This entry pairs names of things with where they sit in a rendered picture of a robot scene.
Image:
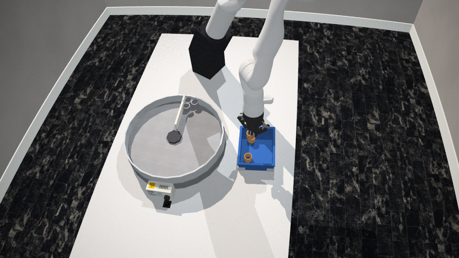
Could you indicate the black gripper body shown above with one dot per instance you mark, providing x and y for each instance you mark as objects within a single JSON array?
[{"x": 257, "y": 120}]

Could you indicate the grey metal bushing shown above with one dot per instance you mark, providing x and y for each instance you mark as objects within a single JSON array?
[
  {"x": 188, "y": 100},
  {"x": 194, "y": 103},
  {"x": 185, "y": 107}
]

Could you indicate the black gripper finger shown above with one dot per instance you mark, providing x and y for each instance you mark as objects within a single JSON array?
[
  {"x": 247, "y": 125},
  {"x": 258, "y": 130}
]

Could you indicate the blue open-top crate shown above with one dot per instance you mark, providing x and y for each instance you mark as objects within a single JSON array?
[{"x": 262, "y": 150}]

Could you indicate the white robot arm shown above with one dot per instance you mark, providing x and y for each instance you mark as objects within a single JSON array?
[{"x": 253, "y": 73}]

